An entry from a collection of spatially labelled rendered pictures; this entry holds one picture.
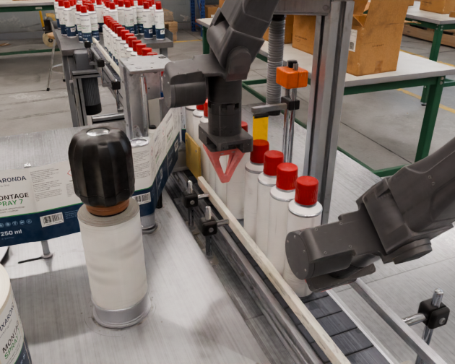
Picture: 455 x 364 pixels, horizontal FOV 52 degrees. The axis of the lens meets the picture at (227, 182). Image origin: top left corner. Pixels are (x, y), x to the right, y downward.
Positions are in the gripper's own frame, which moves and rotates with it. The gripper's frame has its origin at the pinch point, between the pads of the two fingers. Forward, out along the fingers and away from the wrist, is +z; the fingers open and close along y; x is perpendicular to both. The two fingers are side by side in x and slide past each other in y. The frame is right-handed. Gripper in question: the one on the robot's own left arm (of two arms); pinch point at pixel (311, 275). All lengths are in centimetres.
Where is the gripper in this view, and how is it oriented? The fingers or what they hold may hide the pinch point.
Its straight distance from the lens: 74.7
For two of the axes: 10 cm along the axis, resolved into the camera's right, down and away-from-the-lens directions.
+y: -9.2, 1.8, -3.4
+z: -2.3, 4.4, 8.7
